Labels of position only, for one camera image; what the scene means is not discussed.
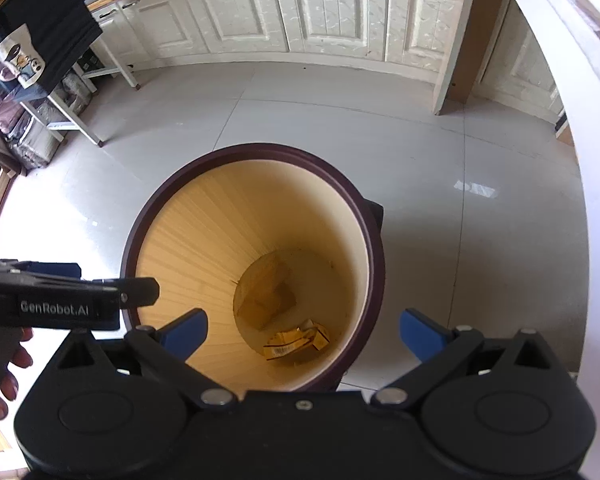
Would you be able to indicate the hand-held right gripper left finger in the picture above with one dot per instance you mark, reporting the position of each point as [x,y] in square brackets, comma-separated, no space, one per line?
[187,332]

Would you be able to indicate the person's left hand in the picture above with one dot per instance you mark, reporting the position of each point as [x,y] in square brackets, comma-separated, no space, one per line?
[20,357]

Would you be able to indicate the black hanging cloth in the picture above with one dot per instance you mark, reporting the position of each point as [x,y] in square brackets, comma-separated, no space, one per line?
[55,15]

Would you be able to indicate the yellow crumpled wrapper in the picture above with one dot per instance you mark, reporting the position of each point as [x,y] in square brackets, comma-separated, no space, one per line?
[295,340]

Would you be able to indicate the brown round waste bin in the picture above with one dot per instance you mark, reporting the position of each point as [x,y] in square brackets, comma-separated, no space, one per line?
[205,220]

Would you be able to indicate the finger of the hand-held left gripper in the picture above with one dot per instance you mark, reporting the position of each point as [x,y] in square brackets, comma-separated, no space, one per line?
[140,292]

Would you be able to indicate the white side cabinet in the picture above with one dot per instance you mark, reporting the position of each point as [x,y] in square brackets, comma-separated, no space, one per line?
[525,65]

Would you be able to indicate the flattened cardboard box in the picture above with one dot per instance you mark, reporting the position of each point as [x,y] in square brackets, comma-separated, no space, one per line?
[265,290]

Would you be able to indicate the white low cabinet row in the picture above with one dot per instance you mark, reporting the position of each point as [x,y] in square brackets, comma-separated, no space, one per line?
[230,10]

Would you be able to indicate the printed picture bag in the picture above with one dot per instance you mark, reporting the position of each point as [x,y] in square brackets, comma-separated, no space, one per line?
[22,57]

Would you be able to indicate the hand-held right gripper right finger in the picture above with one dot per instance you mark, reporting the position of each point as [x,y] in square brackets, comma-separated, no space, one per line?
[420,332]

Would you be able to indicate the clear storage bags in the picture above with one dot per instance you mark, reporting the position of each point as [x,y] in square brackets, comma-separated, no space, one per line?
[30,135]

